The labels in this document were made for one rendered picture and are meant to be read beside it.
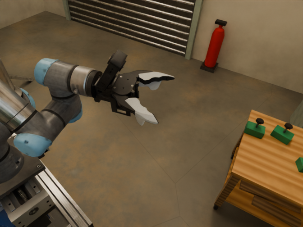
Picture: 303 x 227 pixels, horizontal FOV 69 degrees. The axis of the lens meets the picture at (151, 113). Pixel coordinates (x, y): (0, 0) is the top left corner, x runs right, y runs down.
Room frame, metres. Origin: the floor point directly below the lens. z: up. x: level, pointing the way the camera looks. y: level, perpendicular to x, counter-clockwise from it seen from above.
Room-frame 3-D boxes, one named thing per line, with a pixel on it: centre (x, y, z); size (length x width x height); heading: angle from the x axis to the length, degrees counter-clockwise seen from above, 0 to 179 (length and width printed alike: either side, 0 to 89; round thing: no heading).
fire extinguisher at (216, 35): (2.47, -0.69, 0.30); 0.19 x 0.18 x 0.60; 156
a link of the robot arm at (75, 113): (0.45, 0.26, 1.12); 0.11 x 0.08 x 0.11; 166
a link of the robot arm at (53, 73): (0.47, 0.25, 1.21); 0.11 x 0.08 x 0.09; 76
